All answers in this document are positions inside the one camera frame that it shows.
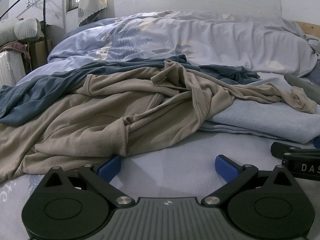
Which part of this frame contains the dark blue shirt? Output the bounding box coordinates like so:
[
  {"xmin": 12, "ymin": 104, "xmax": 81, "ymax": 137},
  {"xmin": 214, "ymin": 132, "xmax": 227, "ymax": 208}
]
[{"xmin": 0, "ymin": 54, "xmax": 260, "ymax": 127}]

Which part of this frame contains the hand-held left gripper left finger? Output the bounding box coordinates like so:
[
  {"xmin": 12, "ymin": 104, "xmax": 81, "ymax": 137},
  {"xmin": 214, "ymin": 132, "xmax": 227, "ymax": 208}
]
[{"xmin": 44, "ymin": 155, "xmax": 135, "ymax": 207}]

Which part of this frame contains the grey folded cloth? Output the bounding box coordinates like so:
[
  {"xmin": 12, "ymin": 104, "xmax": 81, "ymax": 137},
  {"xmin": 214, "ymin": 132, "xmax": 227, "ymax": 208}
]
[{"xmin": 285, "ymin": 74, "xmax": 320, "ymax": 103}]

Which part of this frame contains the pink cloth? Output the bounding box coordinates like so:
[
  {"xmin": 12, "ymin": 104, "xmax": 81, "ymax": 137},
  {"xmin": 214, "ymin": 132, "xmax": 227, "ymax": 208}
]
[{"xmin": 0, "ymin": 41, "xmax": 30, "ymax": 60}]

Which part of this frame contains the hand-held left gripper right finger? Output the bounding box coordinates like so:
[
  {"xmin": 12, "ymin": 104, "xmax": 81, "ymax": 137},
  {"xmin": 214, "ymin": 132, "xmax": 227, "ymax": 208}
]
[{"xmin": 201, "ymin": 154, "xmax": 292, "ymax": 207}]

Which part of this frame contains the cardboard box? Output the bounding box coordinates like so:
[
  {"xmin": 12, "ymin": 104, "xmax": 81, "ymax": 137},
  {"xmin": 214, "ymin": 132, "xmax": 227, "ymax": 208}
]
[{"xmin": 29, "ymin": 36, "xmax": 53, "ymax": 68}]

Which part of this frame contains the printed window curtain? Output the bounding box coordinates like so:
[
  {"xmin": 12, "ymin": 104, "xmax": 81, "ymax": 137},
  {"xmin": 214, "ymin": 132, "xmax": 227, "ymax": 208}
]
[{"xmin": 78, "ymin": 0, "xmax": 108, "ymax": 27}]

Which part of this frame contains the black clothes rack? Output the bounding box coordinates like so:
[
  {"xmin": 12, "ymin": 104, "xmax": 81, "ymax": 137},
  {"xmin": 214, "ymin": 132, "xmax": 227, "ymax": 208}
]
[{"xmin": 0, "ymin": 0, "xmax": 50, "ymax": 58}]

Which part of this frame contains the long white plush pillow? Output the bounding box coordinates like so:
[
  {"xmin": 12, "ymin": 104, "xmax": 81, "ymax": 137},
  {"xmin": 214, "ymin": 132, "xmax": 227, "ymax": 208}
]
[{"xmin": 0, "ymin": 17, "xmax": 42, "ymax": 47}]

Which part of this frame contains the light blue shirt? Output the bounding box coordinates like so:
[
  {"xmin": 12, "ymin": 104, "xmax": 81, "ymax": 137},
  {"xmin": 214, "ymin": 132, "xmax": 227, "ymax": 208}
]
[{"xmin": 200, "ymin": 77, "xmax": 320, "ymax": 144}]

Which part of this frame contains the beige shirt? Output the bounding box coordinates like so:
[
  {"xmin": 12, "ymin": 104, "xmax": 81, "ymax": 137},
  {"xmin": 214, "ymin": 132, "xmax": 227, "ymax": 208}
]
[{"xmin": 0, "ymin": 60, "xmax": 318, "ymax": 183}]

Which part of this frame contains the light blue printed duvet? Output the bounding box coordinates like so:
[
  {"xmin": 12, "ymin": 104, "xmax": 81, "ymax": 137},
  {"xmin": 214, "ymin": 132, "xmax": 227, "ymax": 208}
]
[{"xmin": 47, "ymin": 10, "xmax": 320, "ymax": 78}]

